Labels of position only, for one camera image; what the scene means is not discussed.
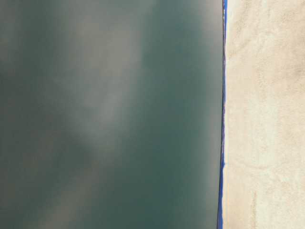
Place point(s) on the beige terry bath towel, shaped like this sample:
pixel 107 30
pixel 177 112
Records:
pixel 264 146

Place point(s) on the blue table cloth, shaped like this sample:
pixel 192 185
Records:
pixel 220 218

